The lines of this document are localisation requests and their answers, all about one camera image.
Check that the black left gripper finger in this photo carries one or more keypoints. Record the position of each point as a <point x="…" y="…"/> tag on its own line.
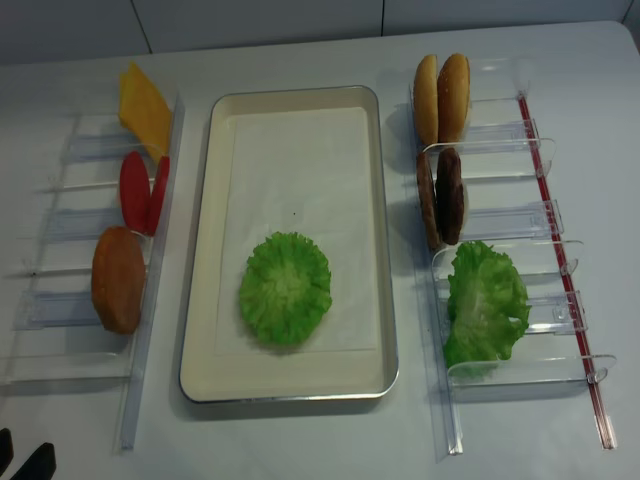
<point x="6" y="447"/>

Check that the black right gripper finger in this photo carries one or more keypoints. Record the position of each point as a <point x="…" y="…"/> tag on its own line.
<point x="41" y="465"/>

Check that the red tomato slice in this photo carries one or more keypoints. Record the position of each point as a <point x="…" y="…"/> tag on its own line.
<point x="134" y="192"/>
<point x="157" y="196"/>

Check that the orange-brown bread slice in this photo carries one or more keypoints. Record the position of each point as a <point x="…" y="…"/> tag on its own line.
<point x="118" y="278"/>

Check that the flat lettuce leaf on tray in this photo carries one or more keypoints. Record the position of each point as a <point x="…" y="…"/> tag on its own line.
<point x="286" y="290"/>

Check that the yellow cheese slice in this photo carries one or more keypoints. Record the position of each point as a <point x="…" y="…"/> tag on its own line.
<point x="144" y="112"/>

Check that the upright lettuce leaf in rack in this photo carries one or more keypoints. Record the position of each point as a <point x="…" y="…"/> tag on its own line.
<point x="487" y="307"/>

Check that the left meat patty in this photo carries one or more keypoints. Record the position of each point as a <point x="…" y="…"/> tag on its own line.
<point x="427" y="201"/>

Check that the meat patty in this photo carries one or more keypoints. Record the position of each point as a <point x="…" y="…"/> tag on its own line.
<point x="450" y="196"/>
<point x="427" y="201"/>

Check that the right meat patty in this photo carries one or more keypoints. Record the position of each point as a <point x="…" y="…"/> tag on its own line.
<point x="450" y="196"/>

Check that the left clear acrylic rack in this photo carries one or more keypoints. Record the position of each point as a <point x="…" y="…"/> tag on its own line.
<point x="62" y="152"/>

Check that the clear acrylic rack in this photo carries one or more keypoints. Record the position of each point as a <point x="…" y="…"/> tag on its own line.
<point x="504" y="168"/>
<point x="62" y="152"/>

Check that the cream metal tray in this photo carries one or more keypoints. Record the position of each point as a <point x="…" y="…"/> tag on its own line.
<point x="206" y="376"/>

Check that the white paper tray liner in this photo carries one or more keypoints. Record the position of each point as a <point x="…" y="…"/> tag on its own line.
<point x="307" y="172"/>

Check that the right clear acrylic rack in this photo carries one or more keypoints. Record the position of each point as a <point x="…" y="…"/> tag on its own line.
<point x="504" y="168"/>

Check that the left bun half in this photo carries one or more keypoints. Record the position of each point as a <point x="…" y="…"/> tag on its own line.
<point x="425" y="100"/>

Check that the bun half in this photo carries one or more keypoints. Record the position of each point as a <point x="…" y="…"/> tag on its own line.
<point x="425" y="100"/>
<point x="453" y="88"/>

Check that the right bun half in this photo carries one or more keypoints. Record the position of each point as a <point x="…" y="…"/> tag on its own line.
<point x="453" y="88"/>

